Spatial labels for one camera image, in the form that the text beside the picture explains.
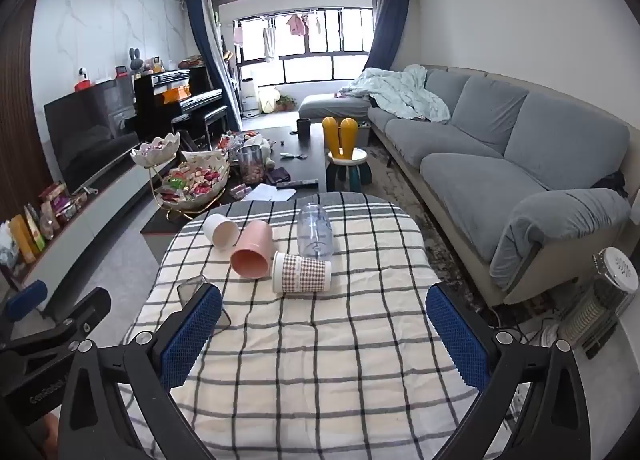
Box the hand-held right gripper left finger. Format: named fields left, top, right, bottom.
left=59, top=283, right=223, bottom=460

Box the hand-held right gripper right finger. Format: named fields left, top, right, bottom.
left=426, top=283, right=592, bottom=460

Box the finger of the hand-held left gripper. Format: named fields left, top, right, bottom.
left=0, top=280, right=49, bottom=327
left=0, top=287, right=112, bottom=370

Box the pink cup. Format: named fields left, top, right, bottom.
left=230, top=220, right=274, bottom=281

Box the white cup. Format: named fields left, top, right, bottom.
left=202, top=213, right=241, bottom=248

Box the checked pattern paper cup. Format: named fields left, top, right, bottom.
left=271, top=251, right=333, bottom=295

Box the clear plastic cup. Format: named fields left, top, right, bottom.
left=297, top=203, right=335, bottom=258

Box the black smartphone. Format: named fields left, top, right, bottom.
left=177, top=276, right=232, bottom=329

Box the yellow bottle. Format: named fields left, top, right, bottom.
left=10, top=214, right=39, bottom=261

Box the row of snack packets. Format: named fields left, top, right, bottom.
left=25, top=182, right=89, bottom=251

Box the grey television cabinet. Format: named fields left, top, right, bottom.
left=10, top=165, right=166, bottom=321

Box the black white plaid tablecloth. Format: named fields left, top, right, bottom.
left=117, top=191, right=483, bottom=460

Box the tiered white bowl stand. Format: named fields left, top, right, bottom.
left=130, top=134, right=232, bottom=213

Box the electric heater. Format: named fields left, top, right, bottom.
left=557, top=247, right=640, bottom=358

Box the pile of wrapped candies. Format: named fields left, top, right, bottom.
left=162, top=164, right=228, bottom=201

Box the white paper sheet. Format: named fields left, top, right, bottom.
left=245, top=184, right=297, bottom=201

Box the grey sofa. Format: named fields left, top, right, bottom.
left=298, top=64, right=632, bottom=308

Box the black television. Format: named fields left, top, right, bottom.
left=43, top=78, right=141, bottom=195

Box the clear jar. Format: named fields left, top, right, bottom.
left=236, top=146, right=265, bottom=185

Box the white plush toy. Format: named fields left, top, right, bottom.
left=245, top=135, right=276, bottom=169

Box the dark coffee table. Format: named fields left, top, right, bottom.
left=141, top=124, right=328, bottom=237

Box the black piano bench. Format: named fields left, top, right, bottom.
left=171, top=106, right=231, bottom=147

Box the yellow rabbit ear stool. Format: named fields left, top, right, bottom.
left=321, top=116, right=373, bottom=191

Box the white bin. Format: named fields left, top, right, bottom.
left=241, top=78, right=261, bottom=117

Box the black upright piano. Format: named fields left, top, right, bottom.
left=132, top=64, right=230, bottom=151

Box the light green blanket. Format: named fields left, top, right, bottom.
left=337, top=64, right=452, bottom=123

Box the blue curtain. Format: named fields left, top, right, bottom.
left=182, top=0, right=241, bottom=133
left=367, top=0, right=412, bottom=73

